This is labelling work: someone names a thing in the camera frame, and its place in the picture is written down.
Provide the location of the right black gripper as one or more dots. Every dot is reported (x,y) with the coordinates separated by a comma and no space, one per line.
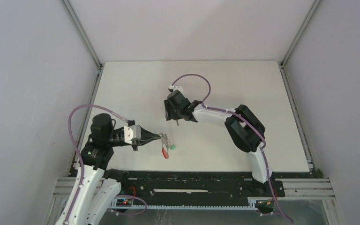
(170,112)

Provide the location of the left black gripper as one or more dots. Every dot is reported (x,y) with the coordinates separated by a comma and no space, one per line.
(141,137)

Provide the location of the metal keyring holder red handle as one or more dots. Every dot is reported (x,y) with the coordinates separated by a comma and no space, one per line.
(166,145)

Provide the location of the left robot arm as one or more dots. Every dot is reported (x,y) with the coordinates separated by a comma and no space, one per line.
(96,186)

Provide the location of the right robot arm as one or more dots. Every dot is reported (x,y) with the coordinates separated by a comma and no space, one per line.
(245,130)

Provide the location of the electronics board with leds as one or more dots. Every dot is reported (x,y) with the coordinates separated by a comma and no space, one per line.
(124,202)

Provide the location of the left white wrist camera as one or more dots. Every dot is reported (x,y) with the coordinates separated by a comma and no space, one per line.
(132,134)

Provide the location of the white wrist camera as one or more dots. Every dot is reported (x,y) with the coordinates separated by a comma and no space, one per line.
(173,88)
(132,134)

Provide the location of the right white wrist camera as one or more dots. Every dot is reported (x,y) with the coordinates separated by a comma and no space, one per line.
(173,88)

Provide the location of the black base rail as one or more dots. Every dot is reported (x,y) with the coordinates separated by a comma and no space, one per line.
(199,188)

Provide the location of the white slotted cable duct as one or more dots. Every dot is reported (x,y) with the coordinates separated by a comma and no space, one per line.
(138,205)

